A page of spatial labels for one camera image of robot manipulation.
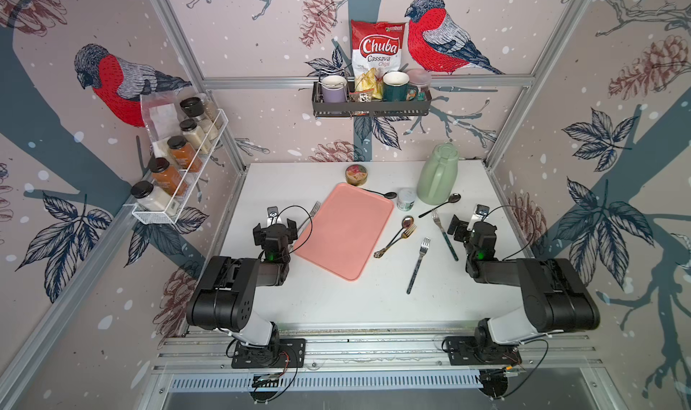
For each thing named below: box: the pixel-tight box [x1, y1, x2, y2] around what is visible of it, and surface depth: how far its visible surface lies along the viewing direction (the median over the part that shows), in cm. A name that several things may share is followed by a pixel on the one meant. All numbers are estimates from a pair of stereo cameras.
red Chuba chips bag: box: [350, 19, 406, 100], surface depth 82 cm
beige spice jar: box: [179, 118, 207, 151], surface depth 78 cm
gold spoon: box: [373, 215, 415, 259], surface depth 102 cm
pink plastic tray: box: [293, 182, 395, 282], surface depth 105 cm
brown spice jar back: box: [203, 98, 218, 123], surface depth 87 cm
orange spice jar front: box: [147, 157, 189, 197], surface depth 68 cm
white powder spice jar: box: [131, 180, 177, 214], surface depth 62 cm
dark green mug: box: [382, 71, 419, 102], surface depth 85 cm
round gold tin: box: [345, 163, 368, 187], surface depth 116 cm
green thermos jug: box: [416, 142, 460, 205], surface depth 94 cm
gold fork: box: [373, 224, 418, 259], surface depth 100 cm
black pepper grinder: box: [179, 97, 218, 142], surface depth 81 cm
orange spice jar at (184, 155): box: [167, 134, 204, 173], surface depth 73 cm
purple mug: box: [321, 74, 348, 104], surface depth 85 cm
